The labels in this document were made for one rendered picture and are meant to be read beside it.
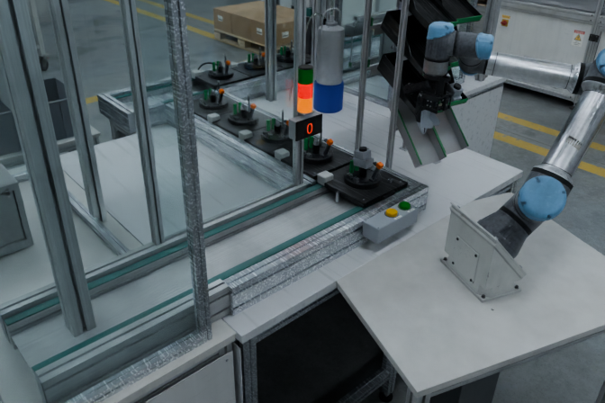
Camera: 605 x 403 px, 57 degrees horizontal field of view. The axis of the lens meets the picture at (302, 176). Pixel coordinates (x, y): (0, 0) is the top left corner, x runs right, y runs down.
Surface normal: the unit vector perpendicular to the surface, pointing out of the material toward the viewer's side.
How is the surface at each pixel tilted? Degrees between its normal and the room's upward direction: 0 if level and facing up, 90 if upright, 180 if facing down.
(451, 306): 0
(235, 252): 0
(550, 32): 90
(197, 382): 90
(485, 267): 90
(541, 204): 62
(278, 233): 0
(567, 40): 90
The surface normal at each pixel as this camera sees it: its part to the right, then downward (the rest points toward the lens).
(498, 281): 0.37, 0.45
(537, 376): 0.02, -0.88
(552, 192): -0.31, -0.03
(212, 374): 0.66, 0.37
